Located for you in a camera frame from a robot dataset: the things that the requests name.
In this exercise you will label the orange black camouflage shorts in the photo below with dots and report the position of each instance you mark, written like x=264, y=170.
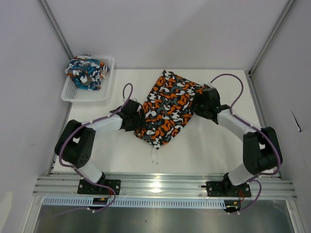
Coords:
x=167, y=110

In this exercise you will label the aluminium side rail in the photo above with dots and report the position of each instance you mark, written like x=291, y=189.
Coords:
x=263, y=108
x=56, y=147

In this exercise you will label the right aluminium side rail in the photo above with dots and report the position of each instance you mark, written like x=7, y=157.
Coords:
x=263, y=108

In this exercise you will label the left aluminium corner post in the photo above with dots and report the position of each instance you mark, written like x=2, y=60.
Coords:
x=55, y=27

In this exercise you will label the white slotted cable duct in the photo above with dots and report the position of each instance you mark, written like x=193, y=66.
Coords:
x=135, y=202

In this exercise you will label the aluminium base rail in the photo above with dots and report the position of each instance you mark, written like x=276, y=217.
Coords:
x=162, y=186

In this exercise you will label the left aluminium side rail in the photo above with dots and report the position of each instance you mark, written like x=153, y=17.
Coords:
x=56, y=147

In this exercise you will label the white plastic basket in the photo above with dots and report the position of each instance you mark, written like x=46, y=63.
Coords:
x=75, y=95

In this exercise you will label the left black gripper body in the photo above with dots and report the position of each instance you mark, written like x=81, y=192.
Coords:
x=136, y=123

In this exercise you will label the blue patterned shorts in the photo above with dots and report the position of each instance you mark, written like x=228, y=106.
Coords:
x=86, y=72

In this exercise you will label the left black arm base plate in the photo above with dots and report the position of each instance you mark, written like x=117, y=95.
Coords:
x=86, y=188

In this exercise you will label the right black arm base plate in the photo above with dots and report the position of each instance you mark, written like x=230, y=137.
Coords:
x=224, y=189

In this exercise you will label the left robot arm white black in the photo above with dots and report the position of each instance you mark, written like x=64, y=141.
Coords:
x=74, y=147

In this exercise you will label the right aluminium corner post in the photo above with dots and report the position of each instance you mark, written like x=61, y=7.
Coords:
x=286, y=11

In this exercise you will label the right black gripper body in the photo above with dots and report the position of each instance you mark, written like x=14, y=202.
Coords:
x=201, y=108

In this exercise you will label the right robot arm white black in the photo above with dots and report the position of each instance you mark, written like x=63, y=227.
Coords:
x=260, y=147

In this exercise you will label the aluminium corner post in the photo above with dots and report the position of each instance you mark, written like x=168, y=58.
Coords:
x=286, y=11
x=55, y=27

